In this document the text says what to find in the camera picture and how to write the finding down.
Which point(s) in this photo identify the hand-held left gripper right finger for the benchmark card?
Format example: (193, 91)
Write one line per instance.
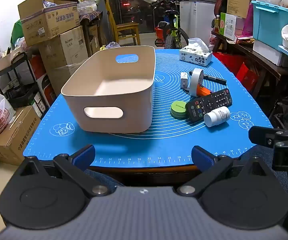
(202, 155)

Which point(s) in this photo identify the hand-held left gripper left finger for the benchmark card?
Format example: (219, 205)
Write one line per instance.
(85, 155)

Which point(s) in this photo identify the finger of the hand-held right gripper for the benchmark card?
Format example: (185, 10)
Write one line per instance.
(265, 135)

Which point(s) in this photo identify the white pill bottle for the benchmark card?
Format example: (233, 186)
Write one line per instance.
(217, 117)

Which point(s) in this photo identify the black remote control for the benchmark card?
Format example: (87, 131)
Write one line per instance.
(209, 103)

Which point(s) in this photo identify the green round tin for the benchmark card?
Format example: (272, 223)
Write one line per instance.
(179, 108)

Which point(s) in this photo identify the beige plastic storage bin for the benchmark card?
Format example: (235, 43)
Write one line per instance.
(114, 110)

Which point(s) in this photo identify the orange purple toy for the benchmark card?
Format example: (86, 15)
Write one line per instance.
(205, 91)

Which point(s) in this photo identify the white tape roll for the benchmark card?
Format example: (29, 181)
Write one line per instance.
(196, 80)

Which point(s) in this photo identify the person's right jeans leg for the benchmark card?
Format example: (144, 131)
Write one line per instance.
(258, 151)

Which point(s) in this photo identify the person's jeans leg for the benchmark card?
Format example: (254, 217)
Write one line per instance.
(101, 180)
(258, 151)

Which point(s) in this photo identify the person's left jeans leg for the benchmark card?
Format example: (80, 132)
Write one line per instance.
(101, 180)

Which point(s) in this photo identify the blue silicone baking mat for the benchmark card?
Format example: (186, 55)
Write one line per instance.
(159, 145)

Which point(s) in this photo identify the dark wooden side table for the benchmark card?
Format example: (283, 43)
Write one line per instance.
(258, 62)

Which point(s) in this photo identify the flat brown cardboard box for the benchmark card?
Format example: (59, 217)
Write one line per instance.
(19, 135)

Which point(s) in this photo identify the white foam box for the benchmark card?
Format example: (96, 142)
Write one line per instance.
(266, 52)

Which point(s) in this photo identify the black marker pen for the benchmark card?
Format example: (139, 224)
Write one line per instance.
(215, 79)

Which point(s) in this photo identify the white charger plug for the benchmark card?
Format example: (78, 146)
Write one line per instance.
(184, 80)

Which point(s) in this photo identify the red white appliance box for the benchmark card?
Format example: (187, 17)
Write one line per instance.
(45, 85)

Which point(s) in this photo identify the black metal rack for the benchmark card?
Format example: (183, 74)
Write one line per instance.
(21, 97)

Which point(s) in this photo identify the blue plastic storage crate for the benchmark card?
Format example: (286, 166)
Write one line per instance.
(271, 25)

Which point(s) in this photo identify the white tissue pack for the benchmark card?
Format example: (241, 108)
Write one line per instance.
(196, 55)

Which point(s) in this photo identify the green white carton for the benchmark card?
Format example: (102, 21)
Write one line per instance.
(230, 25)

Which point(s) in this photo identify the yellow drink bottle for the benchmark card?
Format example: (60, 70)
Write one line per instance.
(217, 23)

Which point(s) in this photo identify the small cardboard box of snacks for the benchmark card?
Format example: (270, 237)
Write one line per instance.
(5, 61)

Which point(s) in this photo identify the green black bicycle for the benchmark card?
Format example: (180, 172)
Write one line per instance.
(172, 32)

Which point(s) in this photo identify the wooden chair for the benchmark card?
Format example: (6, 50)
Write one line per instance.
(126, 27)

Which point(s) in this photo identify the white chest freezer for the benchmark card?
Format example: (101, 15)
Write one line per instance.
(199, 17)

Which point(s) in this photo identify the open printed cardboard box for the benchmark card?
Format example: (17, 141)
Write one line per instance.
(49, 25)

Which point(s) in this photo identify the green bag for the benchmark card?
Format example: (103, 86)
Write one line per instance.
(15, 33)

